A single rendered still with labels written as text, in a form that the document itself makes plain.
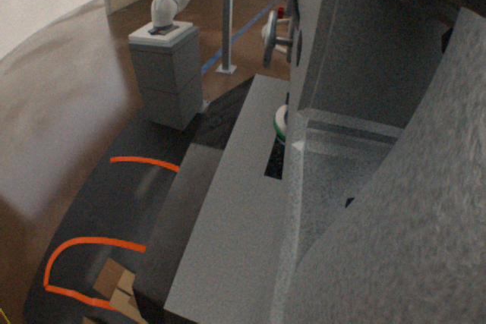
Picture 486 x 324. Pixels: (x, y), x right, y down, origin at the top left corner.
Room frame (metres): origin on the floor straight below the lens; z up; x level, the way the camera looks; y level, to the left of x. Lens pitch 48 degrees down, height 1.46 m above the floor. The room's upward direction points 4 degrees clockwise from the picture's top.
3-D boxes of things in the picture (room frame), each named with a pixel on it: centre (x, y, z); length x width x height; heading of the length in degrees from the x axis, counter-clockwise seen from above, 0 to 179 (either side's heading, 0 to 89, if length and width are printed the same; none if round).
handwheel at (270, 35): (0.54, -0.08, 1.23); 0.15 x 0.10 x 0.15; 172
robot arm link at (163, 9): (1.63, 0.64, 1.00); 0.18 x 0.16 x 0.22; 171
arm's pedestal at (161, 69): (1.62, 0.65, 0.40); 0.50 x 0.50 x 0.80; 74
